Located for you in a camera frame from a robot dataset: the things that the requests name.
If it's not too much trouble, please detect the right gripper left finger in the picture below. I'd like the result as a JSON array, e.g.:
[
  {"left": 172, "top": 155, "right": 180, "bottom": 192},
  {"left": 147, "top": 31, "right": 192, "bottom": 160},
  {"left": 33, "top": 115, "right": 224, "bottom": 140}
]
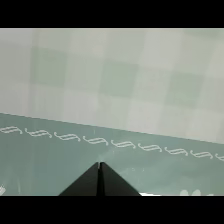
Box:
[{"left": 58, "top": 161, "right": 101, "bottom": 197}]

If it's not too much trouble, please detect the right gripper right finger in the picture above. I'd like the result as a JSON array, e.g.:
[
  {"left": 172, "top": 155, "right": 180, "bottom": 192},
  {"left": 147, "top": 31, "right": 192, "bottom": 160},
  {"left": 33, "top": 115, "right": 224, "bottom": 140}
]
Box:
[{"left": 100, "top": 161, "right": 142, "bottom": 197}]

